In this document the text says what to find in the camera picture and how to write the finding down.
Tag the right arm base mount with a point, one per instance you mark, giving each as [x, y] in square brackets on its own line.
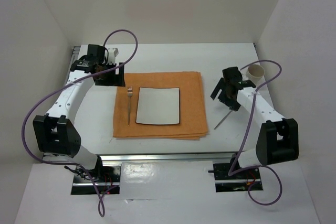
[238, 182]

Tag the beige paper cup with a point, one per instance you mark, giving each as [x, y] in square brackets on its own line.
[255, 73]

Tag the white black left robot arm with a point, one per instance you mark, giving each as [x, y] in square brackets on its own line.
[55, 132]

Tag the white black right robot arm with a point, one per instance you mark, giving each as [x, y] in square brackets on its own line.
[278, 136]

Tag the silver knife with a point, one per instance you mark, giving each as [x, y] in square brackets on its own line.
[223, 119]

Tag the square white plate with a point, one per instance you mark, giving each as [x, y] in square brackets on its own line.
[158, 106]

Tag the aluminium left side rail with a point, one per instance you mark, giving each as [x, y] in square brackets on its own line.
[74, 55]

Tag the aluminium table edge rail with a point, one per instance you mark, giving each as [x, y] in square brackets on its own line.
[161, 157]

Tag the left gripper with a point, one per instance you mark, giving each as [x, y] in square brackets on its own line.
[116, 80]

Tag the orange cloth placemat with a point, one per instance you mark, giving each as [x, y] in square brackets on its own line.
[193, 123]

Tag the silver fork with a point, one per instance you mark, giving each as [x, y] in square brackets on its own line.
[130, 94]

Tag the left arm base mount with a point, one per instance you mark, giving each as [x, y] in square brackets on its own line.
[108, 182]

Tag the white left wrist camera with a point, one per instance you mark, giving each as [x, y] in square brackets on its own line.
[110, 55]

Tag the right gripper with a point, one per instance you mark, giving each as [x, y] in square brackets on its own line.
[233, 105]

